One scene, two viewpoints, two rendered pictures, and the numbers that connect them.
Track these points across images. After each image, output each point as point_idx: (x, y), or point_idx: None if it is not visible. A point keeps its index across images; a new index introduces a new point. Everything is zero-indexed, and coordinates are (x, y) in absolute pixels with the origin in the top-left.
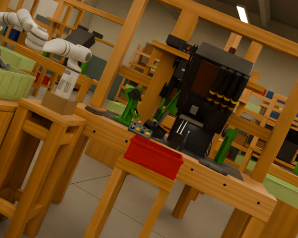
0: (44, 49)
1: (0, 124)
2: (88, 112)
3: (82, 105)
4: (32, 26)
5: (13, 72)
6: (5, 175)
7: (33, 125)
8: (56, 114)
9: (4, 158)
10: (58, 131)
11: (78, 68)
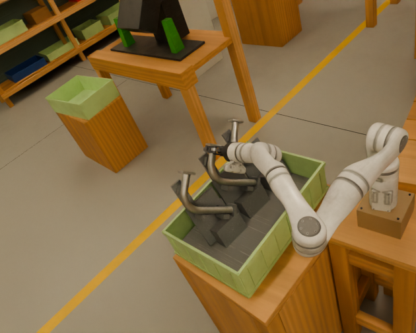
0: (330, 236)
1: (319, 271)
2: None
3: (411, 136)
4: (292, 228)
5: (291, 159)
6: (356, 295)
7: (364, 261)
8: (394, 252)
9: (346, 290)
10: (411, 276)
11: (393, 166)
